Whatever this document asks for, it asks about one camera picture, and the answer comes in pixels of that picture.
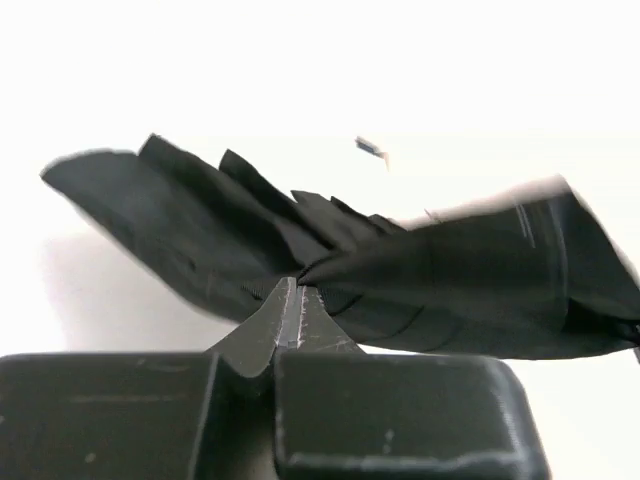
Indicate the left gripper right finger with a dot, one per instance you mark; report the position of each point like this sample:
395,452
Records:
317,331

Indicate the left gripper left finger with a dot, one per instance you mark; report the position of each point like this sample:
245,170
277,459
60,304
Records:
248,349

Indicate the small black skirt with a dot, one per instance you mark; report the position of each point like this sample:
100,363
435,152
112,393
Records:
538,279

